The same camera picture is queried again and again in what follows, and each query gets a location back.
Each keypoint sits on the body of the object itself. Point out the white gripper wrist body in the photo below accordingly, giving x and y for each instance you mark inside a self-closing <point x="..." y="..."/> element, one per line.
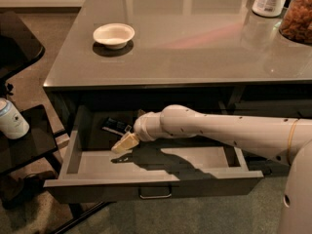
<point x="141" y="128"/>

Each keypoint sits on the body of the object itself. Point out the blue rxbar blueberry bar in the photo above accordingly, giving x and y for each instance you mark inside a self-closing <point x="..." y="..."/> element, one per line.
<point x="115" y="126"/>

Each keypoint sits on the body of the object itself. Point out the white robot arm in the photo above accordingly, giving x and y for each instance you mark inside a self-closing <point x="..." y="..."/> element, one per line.
<point x="284" y="140"/>

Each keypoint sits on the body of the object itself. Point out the open grey top drawer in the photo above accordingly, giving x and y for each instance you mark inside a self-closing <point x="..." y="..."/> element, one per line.
<point x="191" y="167"/>

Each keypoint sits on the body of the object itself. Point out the grey counter cabinet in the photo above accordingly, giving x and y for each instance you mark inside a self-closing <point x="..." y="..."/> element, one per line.
<point x="209" y="55"/>

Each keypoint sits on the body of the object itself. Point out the white paper bowl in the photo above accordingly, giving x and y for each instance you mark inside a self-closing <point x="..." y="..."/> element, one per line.
<point x="114" y="36"/>

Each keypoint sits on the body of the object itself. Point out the white can with label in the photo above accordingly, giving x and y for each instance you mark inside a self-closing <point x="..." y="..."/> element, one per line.
<point x="12" y="123"/>

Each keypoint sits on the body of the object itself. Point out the dark shoe on floor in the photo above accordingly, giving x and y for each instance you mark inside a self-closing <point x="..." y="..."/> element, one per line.
<point x="15" y="192"/>

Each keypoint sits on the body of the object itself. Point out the glass jar of snacks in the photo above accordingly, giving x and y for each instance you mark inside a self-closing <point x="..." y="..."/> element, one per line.
<point x="297" y="22"/>

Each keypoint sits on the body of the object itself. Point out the metal drawer handle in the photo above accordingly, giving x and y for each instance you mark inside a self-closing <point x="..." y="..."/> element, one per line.
<point x="154" y="192"/>

